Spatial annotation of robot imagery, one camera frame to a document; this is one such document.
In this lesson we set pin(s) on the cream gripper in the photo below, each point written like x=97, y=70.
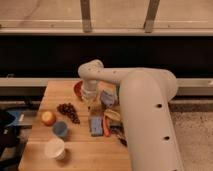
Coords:
x=88, y=96

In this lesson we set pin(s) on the red bowl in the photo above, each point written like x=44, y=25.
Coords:
x=77, y=89

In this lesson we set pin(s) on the blue sponge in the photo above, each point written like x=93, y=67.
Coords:
x=96, y=126

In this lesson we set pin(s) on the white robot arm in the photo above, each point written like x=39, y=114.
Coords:
x=143, y=96

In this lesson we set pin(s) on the crumpled white blue packet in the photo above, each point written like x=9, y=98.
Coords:
x=108, y=98

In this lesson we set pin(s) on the yellow banana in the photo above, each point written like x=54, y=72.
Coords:
x=113, y=115

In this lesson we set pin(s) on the bunch of dark grapes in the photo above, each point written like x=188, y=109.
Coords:
x=69, y=110

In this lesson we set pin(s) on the orange carrot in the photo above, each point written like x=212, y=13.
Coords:
x=105, y=127

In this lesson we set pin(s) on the small dark toy object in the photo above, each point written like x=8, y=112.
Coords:
x=116, y=127

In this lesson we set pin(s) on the small blue cup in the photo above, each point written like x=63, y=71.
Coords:
x=60, y=129

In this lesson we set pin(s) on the red yellow apple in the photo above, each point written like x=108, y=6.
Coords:
x=48, y=118

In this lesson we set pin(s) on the white paper cup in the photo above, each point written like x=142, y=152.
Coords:
x=55, y=149

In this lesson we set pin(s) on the dark equipment at left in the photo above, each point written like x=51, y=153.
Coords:
x=10, y=137

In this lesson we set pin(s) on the black handled knife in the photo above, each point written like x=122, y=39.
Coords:
x=122, y=140

